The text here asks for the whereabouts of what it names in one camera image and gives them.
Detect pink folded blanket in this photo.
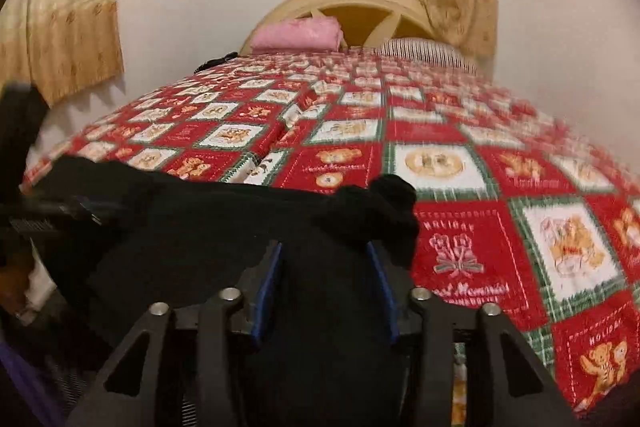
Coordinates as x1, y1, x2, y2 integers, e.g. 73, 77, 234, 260
250, 16, 343, 53

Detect red teddy bear patchwork bedspread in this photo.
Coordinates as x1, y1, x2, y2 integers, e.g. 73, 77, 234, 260
25, 51, 639, 426

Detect black pants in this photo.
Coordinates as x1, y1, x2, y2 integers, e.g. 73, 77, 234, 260
33, 157, 419, 426

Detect beige patterned side curtain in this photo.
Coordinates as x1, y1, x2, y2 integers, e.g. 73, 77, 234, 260
1, 0, 124, 106

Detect striped grey pillow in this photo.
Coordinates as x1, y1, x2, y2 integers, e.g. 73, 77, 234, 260
374, 38, 477, 75

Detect black item beside bed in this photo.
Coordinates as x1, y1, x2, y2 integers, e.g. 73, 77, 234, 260
194, 52, 239, 74

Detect cream wooden headboard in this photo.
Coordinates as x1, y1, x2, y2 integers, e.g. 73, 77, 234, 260
257, 0, 436, 49

